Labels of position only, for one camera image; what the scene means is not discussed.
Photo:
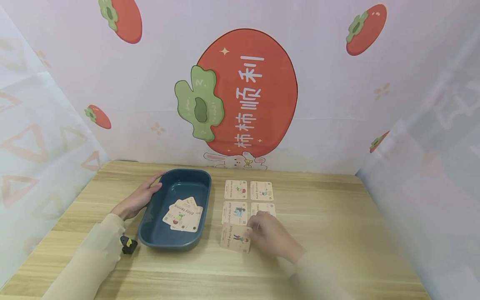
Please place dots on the person's right hand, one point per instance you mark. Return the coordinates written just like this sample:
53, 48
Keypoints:
277, 239

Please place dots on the person's left hand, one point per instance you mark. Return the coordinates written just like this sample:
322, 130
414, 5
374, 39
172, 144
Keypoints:
135, 202

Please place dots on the person's right thumb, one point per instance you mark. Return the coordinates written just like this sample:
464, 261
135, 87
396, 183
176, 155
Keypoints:
254, 236

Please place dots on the person's left thumb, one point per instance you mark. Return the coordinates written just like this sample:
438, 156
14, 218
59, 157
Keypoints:
153, 190

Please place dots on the person's right fingers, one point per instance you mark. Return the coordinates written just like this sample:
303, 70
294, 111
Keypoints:
261, 220

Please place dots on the person's left index finger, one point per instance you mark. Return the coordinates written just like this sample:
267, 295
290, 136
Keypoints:
157, 177

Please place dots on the white picture card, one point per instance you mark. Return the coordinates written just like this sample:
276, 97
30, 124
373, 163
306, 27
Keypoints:
234, 213
167, 216
236, 189
261, 191
186, 218
189, 201
262, 207
234, 239

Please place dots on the dark blue plastic tray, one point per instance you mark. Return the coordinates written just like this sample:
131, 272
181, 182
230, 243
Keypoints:
176, 189

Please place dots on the person's left forearm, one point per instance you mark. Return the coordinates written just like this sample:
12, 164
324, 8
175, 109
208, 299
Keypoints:
90, 262

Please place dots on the person's right forearm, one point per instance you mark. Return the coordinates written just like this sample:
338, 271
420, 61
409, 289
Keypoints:
318, 279

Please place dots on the black wrist band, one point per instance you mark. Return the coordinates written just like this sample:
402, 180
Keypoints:
128, 245

